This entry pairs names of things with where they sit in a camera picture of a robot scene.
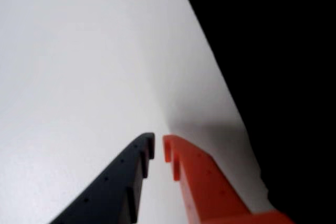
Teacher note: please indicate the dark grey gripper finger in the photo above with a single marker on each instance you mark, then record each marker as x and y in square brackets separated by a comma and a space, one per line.
[115, 190]

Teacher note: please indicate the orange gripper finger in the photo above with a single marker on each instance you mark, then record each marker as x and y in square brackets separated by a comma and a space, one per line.
[207, 190]

